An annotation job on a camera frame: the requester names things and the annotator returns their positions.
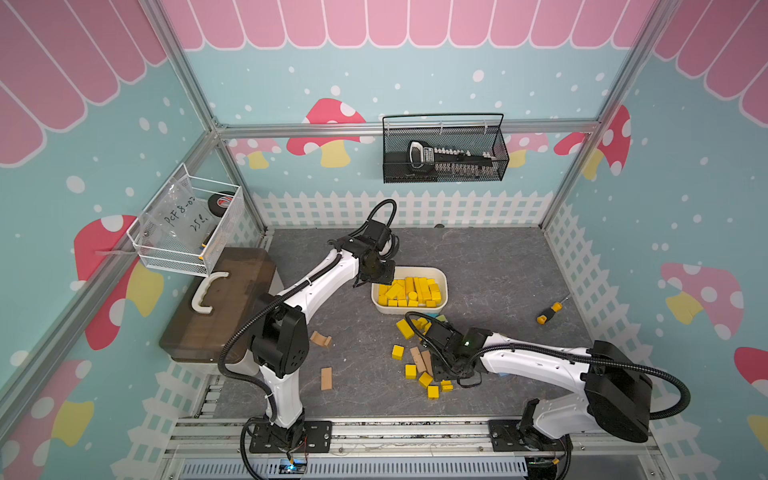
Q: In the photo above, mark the yellow arch block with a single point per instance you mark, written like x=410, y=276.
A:
x=447, y=386

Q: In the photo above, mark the natural wooden plank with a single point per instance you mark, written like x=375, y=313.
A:
x=418, y=360
x=427, y=360

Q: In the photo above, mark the large yellow front block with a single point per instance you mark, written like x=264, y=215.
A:
x=396, y=291

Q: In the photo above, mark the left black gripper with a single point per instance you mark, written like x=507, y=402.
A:
x=386, y=278

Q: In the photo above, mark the black tape roll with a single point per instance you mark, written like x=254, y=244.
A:
x=218, y=203

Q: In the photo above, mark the brown toolbox with white handle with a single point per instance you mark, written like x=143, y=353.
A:
x=215, y=307

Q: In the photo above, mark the flat wooden block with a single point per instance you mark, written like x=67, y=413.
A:
x=326, y=379

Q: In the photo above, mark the right natural wooden plank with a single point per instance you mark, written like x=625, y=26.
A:
x=427, y=360

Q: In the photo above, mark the socket wrench set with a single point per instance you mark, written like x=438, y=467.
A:
x=425, y=159

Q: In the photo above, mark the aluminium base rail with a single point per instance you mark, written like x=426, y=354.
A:
x=373, y=448

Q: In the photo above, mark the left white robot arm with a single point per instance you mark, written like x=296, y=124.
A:
x=278, y=330

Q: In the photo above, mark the black wire mesh basket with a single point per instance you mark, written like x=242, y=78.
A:
x=476, y=132

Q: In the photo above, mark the long yellow block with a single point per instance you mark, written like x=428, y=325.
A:
x=382, y=298

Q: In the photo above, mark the clear wall-mounted bin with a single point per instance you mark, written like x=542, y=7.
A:
x=176, y=231

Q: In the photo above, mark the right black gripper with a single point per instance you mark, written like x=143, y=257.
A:
x=437, y=376

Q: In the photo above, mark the yellow black screwdriver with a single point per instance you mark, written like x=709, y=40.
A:
x=550, y=312

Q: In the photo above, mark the left natural wooden plank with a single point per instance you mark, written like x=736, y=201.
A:
x=418, y=360

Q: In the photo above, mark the white plastic tub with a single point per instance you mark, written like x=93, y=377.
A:
x=417, y=302

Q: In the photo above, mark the small yellow cube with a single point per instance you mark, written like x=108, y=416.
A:
x=435, y=294

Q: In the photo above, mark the yellow cylinder block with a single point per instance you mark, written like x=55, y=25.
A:
x=410, y=287

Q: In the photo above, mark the wooden arch block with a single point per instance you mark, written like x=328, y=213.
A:
x=321, y=340

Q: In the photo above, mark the yellow cube block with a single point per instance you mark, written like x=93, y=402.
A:
x=398, y=352

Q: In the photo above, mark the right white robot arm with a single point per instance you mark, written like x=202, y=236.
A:
x=605, y=390

